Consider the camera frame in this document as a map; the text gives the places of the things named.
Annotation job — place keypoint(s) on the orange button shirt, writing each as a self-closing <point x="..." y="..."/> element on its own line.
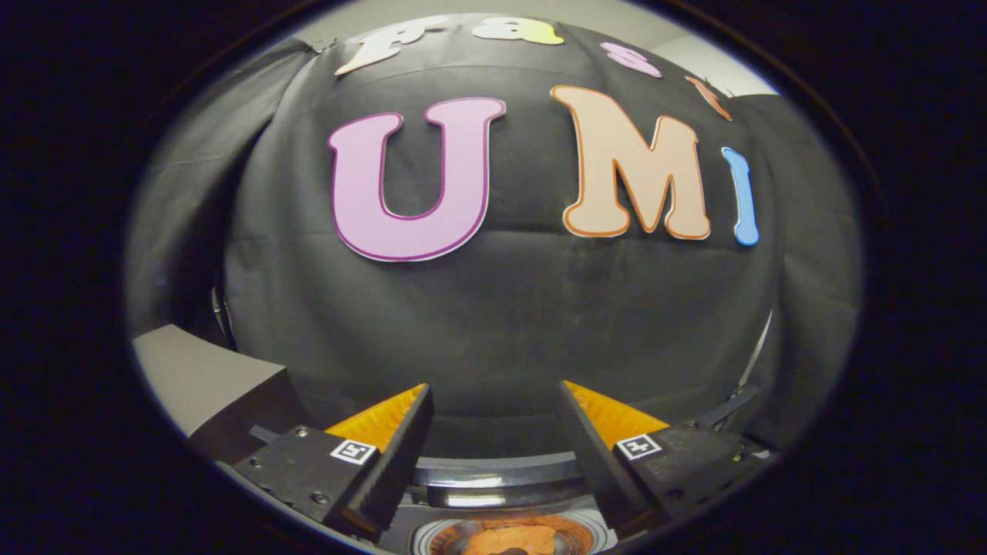
<point x="509" y="541"/>

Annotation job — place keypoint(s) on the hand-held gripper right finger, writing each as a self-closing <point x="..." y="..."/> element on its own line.
<point x="597" y="462"/>

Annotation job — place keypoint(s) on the grey washing machine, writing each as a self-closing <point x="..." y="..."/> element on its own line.
<point x="432" y="533"/>

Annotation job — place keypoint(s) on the black metal stand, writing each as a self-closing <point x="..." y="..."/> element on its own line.
<point x="752" y="362"/>
<point x="220" y="316"/>

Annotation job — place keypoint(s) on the grey cabinet with black sides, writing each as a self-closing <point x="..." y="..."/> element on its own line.
<point x="200" y="378"/>

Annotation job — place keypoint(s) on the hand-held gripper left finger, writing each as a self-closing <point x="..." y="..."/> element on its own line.
<point x="397" y="455"/>

